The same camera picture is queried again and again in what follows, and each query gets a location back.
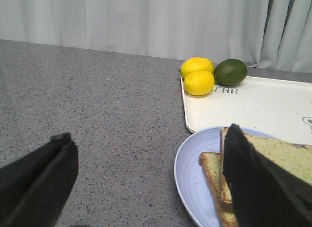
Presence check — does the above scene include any green lime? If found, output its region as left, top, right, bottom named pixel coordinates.
left=214, top=59, right=248, bottom=86

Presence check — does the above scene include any front yellow lemon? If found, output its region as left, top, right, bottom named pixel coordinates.
left=183, top=70, right=215, bottom=96

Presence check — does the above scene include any light blue plate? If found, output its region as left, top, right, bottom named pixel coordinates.
left=174, top=125, right=278, bottom=227

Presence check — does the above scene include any rear yellow lemon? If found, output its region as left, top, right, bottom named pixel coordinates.
left=179, top=57, right=215, bottom=78

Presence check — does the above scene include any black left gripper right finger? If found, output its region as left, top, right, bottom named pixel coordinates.
left=223, top=124, right=312, bottom=227

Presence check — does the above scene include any white bear tray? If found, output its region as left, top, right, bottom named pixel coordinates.
left=182, top=76, right=312, bottom=145

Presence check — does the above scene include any bread slice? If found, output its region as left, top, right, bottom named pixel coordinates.
left=219, top=127, right=312, bottom=207
left=199, top=152, right=238, bottom=227

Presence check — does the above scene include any yellow lemon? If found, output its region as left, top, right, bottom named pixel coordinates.
left=179, top=57, right=215, bottom=78
left=183, top=70, right=215, bottom=96

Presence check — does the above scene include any white curtain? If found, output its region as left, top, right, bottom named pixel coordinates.
left=0, top=0, right=312, bottom=73

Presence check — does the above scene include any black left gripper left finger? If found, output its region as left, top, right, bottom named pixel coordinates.
left=0, top=133, right=78, bottom=227

